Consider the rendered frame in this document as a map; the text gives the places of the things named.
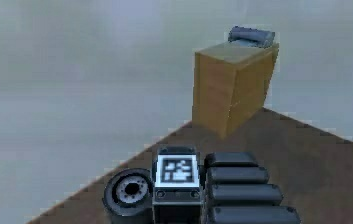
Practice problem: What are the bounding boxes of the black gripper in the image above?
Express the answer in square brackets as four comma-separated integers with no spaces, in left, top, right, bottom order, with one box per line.
[102,167,155,224]

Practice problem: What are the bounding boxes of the tan wooden cabinet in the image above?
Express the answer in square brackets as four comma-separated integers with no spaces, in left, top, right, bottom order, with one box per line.
[191,41,280,139]

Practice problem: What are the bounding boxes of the grey rolled object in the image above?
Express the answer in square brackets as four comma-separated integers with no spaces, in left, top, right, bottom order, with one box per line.
[227,25,276,49]

